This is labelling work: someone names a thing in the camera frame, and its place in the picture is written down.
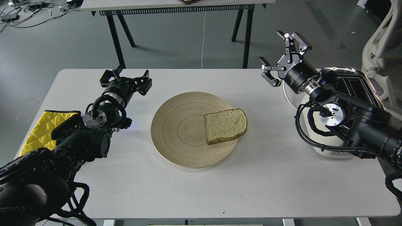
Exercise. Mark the background table with black legs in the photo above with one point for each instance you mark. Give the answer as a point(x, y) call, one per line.
point(120, 8)

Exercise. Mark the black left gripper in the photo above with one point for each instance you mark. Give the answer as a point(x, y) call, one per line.
point(123, 88)

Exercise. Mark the round wooden plate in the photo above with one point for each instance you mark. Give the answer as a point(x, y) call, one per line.
point(178, 130)

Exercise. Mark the yellow quilted cloth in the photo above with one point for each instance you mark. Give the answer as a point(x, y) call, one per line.
point(40, 136)

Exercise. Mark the slice of bread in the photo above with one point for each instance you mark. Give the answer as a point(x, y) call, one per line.
point(225, 125)

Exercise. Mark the cream white toaster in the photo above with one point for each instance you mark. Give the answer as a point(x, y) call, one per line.
point(342, 104)

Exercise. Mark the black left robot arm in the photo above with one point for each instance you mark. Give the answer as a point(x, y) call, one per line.
point(41, 183)

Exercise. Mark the white office chair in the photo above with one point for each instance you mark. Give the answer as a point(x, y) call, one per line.
point(385, 70)

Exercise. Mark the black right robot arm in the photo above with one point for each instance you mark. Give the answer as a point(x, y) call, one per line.
point(392, 156)

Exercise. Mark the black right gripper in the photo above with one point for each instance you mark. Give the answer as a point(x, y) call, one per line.
point(293, 69)

